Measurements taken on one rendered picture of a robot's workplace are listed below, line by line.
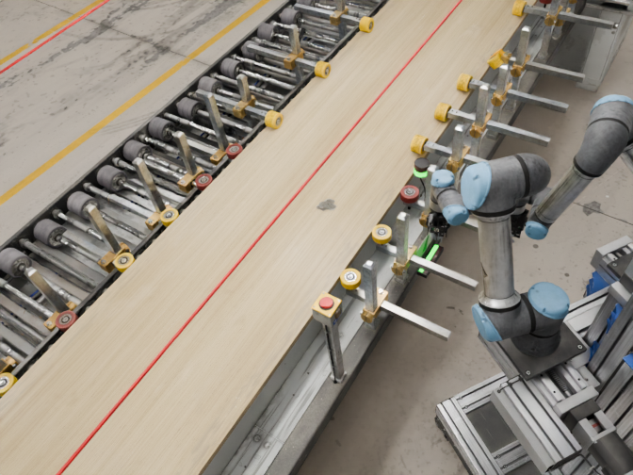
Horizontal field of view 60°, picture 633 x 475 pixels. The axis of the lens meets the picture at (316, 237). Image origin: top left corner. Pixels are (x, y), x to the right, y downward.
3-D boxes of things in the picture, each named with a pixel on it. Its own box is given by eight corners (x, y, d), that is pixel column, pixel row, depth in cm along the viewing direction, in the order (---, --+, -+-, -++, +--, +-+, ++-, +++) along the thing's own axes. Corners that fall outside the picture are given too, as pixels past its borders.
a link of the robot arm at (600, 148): (632, 155, 151) (544, 247, 192) (638, 130, 156) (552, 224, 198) (592, 138, 152) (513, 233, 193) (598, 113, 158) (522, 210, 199)
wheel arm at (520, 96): (567, 109, 255) (569, 103, 252) (564, 114, 253) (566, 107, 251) (464, 82, 275) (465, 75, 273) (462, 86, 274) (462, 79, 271)
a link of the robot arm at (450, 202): (481, 206, 178) (468, 183, 185) (448, 214, 177) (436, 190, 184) (478, 222, 184) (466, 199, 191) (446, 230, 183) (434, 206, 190)
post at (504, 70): (495, 143, 287) (511, 63, 250) (492, 147, 285) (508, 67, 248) (488, 141, 289) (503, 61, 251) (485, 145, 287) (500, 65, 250)
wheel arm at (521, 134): (549, 142, 243) (551, 136, 240) (546, 147, 241) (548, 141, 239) (443, 111, 263) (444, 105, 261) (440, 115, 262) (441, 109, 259)
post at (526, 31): (513, 108, 296) (531, 25, 258) (511, 112, 294) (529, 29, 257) (508, 106, 297) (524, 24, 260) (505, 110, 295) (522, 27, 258)
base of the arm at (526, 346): (570, 344, 172) (578, 328, 164) (529, 364, 169) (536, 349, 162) (539, 307, 181) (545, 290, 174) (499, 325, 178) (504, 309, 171)
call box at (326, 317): (344, 313, 175) (342, 300, 169) (332, 330, 172) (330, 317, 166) (325, 303, 178) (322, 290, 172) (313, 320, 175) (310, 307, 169)
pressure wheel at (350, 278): (358, 281, 224) (357, 265, 215) (365, 297, 219) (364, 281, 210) (339, 286, 223) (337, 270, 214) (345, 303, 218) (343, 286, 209)
